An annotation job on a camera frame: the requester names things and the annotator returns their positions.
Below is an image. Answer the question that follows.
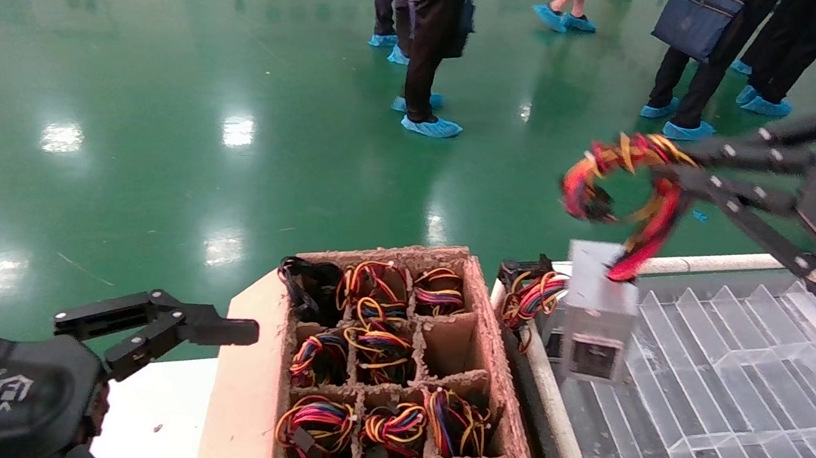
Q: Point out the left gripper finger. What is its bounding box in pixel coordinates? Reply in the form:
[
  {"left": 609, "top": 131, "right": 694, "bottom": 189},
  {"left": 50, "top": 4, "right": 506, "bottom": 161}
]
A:
[{"left": 101, "top": 295, "right": 264, "bottom": 397}]

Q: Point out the power supply with coloured wires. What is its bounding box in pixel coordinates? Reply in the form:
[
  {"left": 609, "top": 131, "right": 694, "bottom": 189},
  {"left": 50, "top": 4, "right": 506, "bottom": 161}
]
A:
[
  {"left": 334, "top": 256, "right": 414, "bottom": 330},
  {"left": 272, "top": 390, "right": 359, "bottom": 458},
  {"left": 490, "top": 251, "right": 574, "bottom": 356},
  {"left": 359, "top": 398, "right": 431, "bottom": 458},
  {"left": 410, "top": 263, "right": 468, "bottom": 321},
  {"left": 419, "top": 384, "right": 496, "bottom": 458},
  {"left": 285, "top": 325, "right": 354, "bottom": 394},
  {"left": 540, "top": 124, "right": 700, "bottom": 392},
  {"left": 337, "top": 319, "right": 419, "bottom": 389}
]

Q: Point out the brown cardboard divider box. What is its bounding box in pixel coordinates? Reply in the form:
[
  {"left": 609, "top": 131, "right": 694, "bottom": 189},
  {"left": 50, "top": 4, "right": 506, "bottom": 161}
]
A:
[{"left": 195, "top": 220, "right": 576, "bottom": 458}]

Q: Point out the person carrying navy bag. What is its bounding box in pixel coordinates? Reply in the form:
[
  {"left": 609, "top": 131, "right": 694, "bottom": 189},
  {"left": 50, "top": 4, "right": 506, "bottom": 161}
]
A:
[{"left": 638, "top": 0, "right": 781, "bottom": 150}]

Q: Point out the person in black trousers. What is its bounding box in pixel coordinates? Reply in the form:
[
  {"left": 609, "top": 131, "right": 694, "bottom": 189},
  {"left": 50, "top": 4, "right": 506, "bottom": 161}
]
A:
[{"left": 724, "top": 0, "right": 816, "bottom": 122}]

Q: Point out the navy blue bag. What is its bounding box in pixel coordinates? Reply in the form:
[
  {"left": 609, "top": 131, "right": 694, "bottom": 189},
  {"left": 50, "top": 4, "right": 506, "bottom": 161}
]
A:
[{"left": 650, "top": 0, "right": 745, "bottom": 67}]

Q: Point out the clear plastic compartment tray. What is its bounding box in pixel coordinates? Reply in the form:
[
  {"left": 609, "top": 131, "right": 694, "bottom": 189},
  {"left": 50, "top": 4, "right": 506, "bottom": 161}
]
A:
[{"left": 532, "top": 256, "right": 816, "bottom": 458}]

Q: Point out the person with bare legs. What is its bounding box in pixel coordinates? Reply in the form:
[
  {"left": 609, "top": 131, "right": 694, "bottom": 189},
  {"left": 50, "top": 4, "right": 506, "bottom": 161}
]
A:
[{"left": 531, "top": 0, "right": 600, "bottom": 37}]

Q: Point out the person in black clothes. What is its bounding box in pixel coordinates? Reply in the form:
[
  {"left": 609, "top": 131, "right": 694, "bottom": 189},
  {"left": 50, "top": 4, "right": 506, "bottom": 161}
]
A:
[{"left": 388, "top": 0, "right": 477, "bottom": 141}]

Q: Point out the power supply with black cables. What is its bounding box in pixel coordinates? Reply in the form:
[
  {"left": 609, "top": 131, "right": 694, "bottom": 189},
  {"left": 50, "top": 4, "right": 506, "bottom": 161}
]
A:
[{"left": 272, "top": 254, "right": 346, "bottom": 327}]

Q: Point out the white frame pipe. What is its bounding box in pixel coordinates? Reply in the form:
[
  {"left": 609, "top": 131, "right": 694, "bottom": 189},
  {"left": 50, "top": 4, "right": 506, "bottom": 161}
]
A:
[
  {"left": 554, "top": 231, "right": 816, "bottom": 297},
  {"left": 473, "top": 280, "right": 630, "bottom": 458}
]

